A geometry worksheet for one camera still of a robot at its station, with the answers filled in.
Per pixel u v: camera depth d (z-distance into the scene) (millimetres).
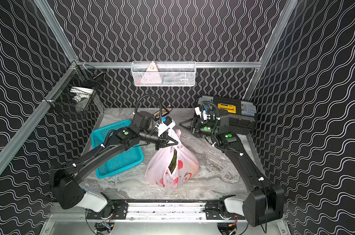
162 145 620
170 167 697
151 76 901
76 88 786
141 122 570
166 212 758
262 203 391
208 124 655
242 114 945
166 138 637
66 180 404
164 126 618
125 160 925
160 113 615
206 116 677
